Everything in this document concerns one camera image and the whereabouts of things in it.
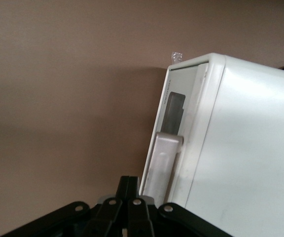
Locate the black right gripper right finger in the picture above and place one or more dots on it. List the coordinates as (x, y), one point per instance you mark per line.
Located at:
(139, 217)

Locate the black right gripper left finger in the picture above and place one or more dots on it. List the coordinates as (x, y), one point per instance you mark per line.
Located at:
(107, 217)

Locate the white oven door with window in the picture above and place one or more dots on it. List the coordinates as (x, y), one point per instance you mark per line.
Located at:
(193, 98)

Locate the white toaster oven body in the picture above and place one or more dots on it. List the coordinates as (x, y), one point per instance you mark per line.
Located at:
(250, 148)

